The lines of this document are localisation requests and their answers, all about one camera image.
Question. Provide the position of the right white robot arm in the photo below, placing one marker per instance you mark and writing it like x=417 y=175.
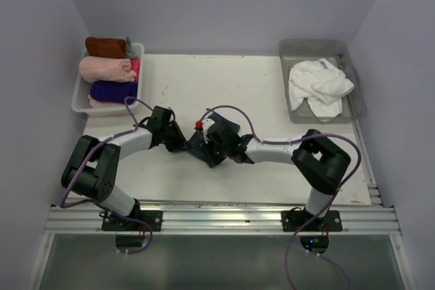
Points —
x=321 y=162

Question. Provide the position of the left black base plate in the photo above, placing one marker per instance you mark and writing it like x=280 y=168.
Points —
x=139 y=221

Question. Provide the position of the white crumpled towel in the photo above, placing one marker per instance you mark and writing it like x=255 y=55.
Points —
x=321 y=85

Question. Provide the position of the clear plastic bin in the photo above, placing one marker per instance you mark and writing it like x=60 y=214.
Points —
x=293 y=51

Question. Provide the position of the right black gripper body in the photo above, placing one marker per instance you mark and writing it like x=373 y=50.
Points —
x=216 y=154

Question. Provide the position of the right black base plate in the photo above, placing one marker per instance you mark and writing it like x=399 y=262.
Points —
x=291 y=220

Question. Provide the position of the hot pink rolled towel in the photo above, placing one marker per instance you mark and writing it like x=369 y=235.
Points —
x=135 y=66

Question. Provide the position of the light pink rolled towel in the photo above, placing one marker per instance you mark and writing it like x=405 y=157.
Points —
x=94 y=69

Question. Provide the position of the pale pink lower towel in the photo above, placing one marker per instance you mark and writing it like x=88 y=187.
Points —
x=95 y=104

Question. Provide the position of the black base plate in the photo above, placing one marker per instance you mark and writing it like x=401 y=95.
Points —
x=291 y=220
x=139 y=221

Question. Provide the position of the grey rolled towel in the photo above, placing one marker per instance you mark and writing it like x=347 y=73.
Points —
x=131 y=53

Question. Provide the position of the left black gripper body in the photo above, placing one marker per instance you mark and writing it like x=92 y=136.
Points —
x=172 y=138

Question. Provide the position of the brown rust towel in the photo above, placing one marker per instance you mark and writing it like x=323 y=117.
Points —
x=106 y=47

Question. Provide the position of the purple rolled towel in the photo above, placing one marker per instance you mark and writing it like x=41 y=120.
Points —
x=113 y=92

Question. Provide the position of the blue grey towel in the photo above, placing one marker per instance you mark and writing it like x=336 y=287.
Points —
x=193 y=145

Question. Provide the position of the aluminium mounting rail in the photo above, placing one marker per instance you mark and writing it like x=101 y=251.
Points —
x=223 y=219

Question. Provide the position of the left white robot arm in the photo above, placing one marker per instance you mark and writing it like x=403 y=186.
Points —
x=92 y=168

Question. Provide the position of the white plastic basket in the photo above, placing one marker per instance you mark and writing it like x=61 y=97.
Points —
x=80 y=101

